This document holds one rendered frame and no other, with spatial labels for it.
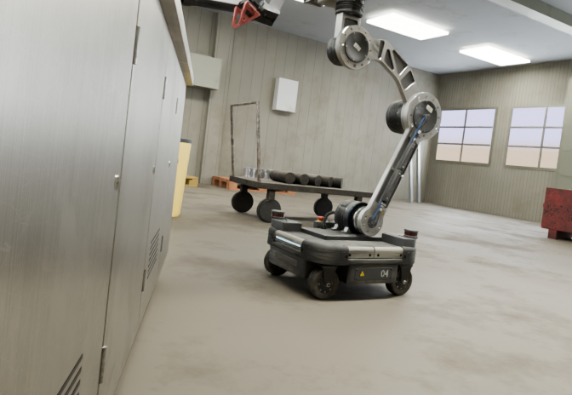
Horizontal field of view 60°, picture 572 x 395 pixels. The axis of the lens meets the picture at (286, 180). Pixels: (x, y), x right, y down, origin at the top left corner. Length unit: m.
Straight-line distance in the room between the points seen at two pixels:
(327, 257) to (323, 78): 8.15
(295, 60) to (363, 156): 2.57
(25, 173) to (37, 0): 0.11
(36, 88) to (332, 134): 9.87
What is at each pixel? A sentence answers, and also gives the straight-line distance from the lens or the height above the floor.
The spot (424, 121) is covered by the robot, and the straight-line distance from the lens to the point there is 2.56.
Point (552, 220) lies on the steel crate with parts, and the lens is 7.04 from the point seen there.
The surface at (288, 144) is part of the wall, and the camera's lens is 9.61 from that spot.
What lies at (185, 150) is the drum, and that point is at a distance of 4.18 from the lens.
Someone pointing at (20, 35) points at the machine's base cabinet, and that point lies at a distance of 0.35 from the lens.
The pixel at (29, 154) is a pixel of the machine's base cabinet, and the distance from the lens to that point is 0.38.
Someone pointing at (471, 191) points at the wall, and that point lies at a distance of 11.24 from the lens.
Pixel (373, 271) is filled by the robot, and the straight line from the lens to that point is 2.27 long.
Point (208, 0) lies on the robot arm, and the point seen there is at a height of 1.19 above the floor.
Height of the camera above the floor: 0.58
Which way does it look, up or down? 2 degrees down
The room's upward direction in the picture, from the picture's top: 7 degrees clockwise
